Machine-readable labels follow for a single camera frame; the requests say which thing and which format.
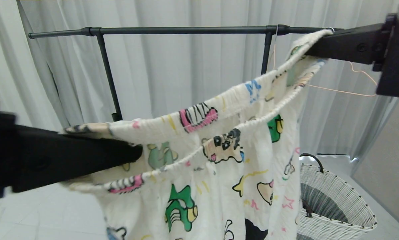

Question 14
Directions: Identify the white laundry basket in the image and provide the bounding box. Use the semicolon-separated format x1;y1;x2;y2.
296;153;377;240

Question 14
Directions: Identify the pink clothes hanger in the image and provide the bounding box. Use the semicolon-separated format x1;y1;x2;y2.
305;60;378;98
272;33;277;72

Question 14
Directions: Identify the cream printed garment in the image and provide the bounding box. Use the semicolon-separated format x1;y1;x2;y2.
61;29;333;240

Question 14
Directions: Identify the black clothes rack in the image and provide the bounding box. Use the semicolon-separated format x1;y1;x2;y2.
28;25;343;122

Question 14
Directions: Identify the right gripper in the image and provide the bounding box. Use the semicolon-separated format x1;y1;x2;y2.
306;2;399;98

